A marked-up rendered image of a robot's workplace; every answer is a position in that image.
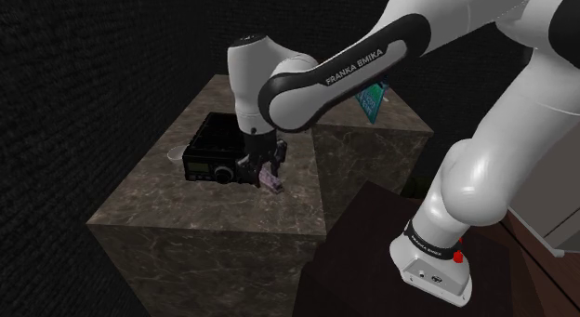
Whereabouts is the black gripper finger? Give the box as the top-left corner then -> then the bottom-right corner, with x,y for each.
234,153 -> 263,188
270,139 -> 288,178

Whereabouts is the lilac box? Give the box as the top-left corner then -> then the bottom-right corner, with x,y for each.
257,165 -> 286,194

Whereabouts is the black radio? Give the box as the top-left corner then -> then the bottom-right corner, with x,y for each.
181,111 -> 249,185

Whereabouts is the white bowl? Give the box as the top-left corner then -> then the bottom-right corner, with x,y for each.
166,145 -> 190,165

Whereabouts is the teal box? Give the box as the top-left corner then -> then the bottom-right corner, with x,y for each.
354,81 -> 391,125

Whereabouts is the dark robot stand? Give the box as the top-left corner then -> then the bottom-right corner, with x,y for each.
292,179 -> 545,317

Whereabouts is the grey cabinet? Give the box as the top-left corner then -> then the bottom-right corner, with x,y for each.
507,124 -> 580,259

